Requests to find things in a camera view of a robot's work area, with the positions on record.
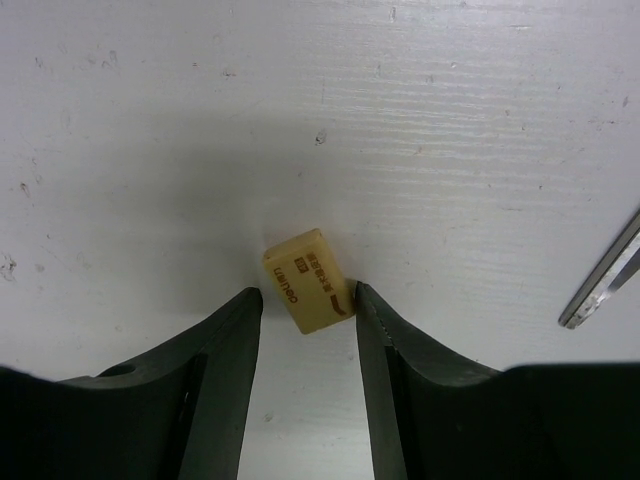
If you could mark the black handled scissors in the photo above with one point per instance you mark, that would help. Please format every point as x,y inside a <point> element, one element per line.
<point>619,264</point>

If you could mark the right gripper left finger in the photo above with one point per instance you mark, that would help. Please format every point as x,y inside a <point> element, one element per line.
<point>177,411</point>

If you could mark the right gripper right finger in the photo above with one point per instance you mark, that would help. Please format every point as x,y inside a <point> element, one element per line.
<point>435,414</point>

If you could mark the small yellow eraser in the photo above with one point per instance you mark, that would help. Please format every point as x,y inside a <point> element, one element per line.
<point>309,281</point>

